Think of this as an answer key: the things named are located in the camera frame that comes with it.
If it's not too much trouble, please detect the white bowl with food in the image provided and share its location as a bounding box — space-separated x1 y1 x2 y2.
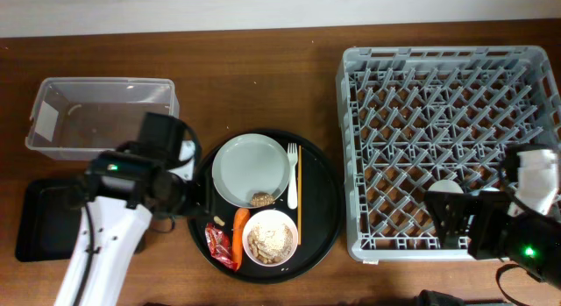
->
242 210 299 267

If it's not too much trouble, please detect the round black serving tray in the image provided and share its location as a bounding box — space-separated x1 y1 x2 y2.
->
188 129 345 284

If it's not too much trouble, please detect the black rectangular tray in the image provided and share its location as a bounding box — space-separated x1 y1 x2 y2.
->
15 179 83 262

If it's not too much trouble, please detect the brown food lump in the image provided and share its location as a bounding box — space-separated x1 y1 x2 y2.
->
250 192 275 208

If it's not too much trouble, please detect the peanut shell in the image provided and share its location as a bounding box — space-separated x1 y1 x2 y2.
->
213 216 225 226

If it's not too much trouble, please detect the blue plastic cup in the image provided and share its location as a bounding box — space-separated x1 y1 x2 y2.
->
479 187 501 193

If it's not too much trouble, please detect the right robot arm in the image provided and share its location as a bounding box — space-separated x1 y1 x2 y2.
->
423 191 560 288

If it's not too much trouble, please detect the clear plastic bin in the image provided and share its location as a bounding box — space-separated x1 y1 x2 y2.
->
25 77 180 160

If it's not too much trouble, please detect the white plastic fork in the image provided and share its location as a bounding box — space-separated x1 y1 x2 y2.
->
287 143 299 210

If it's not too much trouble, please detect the grey dishwasher rack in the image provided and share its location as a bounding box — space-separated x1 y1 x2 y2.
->
336 46 560 263

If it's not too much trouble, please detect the grey round plate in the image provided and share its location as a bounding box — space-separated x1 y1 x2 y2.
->
211 133 290 209

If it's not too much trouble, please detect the orange carrot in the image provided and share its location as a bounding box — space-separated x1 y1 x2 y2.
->
231 208 251 272

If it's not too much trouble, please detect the red snack wrapper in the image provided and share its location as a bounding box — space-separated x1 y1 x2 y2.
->
205 223 238 271

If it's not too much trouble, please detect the wooden chopstick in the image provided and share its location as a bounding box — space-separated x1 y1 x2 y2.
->
296 146 302 245

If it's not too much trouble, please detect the white plastic cup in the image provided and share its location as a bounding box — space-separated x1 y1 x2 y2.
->
428 180 464 194

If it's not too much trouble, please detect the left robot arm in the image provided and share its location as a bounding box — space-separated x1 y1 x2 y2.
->
55 113 210 305

